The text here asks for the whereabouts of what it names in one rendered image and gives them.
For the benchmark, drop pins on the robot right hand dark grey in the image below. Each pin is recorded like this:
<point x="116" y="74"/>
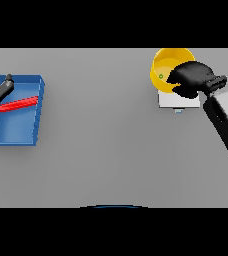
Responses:
<point x="192" y="78"/>

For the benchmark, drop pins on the robot left hand dark grey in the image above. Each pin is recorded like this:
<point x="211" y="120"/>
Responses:
<point x="1" y="90"/>

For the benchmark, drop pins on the yellow bowl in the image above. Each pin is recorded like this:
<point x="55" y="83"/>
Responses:
<point x="164" y="66"/>

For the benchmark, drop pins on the red beaker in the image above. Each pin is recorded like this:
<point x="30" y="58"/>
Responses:
<point x="18" y="103"/>

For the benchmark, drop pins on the pale square measuring scale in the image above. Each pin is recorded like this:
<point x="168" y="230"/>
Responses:
<point x="172" y="100"/>

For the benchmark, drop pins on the green nut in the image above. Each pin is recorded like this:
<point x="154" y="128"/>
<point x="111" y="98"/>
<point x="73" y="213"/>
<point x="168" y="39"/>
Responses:
<point x="161" y="76"/>

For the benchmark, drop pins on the blue tray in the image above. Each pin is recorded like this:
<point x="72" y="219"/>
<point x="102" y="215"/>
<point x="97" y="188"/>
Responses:
<point x="17" y="123"/>

